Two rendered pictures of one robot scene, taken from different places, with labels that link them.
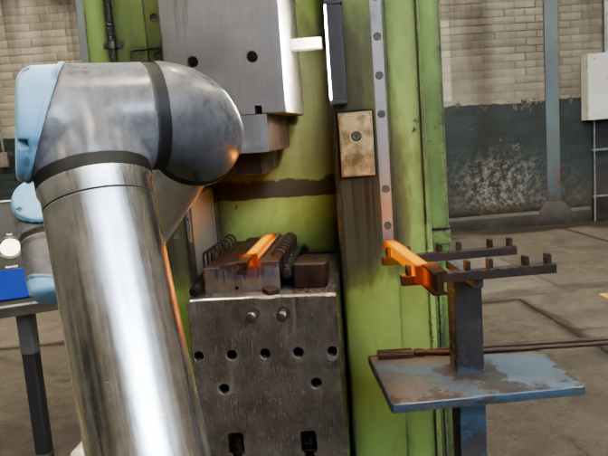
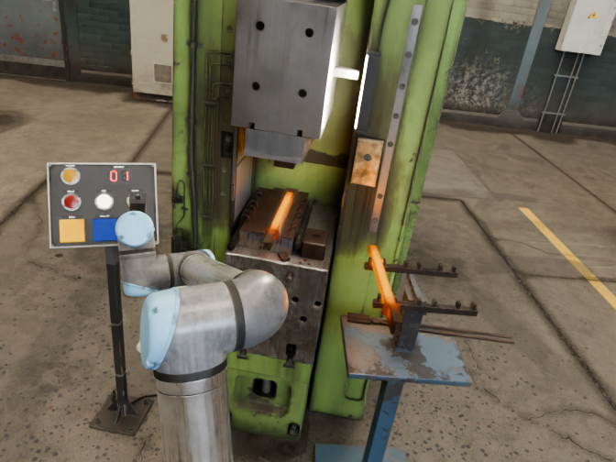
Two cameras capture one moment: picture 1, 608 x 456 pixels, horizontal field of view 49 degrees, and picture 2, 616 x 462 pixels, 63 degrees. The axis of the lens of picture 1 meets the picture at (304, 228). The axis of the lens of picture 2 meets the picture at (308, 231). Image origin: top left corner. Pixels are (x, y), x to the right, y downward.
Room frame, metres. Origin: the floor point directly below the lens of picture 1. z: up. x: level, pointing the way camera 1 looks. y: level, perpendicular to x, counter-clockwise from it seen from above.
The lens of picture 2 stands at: (0.07, 0.07, 1.87)
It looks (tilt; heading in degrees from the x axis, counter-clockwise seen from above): 28 degrees down; 358
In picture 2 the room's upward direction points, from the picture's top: 8 degrees clockwise
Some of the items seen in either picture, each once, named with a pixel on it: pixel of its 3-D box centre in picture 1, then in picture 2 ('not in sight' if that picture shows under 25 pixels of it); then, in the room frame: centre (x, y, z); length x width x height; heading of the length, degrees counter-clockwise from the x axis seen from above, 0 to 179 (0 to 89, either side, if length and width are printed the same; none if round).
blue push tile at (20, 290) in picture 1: (13, 284); (104, 229); (1.55, 0.70, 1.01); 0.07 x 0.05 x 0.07; 109
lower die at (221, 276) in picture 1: (255, 259); (276, 216); (1.89, 0.15, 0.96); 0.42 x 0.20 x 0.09; 174
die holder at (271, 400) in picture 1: (281, 346); (284, 272); (1.90, 0.09, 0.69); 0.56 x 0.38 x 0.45; 174
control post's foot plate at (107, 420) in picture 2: not in sight; (122, 406); (1.67, 0.74, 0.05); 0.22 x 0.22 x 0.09; 84
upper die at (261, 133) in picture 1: (244, 134); (285, 129); (1.89, 0.15, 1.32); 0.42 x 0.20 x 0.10; 174
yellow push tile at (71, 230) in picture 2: not in sight; (72, 230); (1.51, 0.79, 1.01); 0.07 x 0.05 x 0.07; 109
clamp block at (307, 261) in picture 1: (312, 270); (314, 243); (1.73, -0.01, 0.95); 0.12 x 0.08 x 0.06; 174
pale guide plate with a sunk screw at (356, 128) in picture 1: (356, 144); (367, 162); (1.78, -0.16, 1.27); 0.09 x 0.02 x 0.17; 84
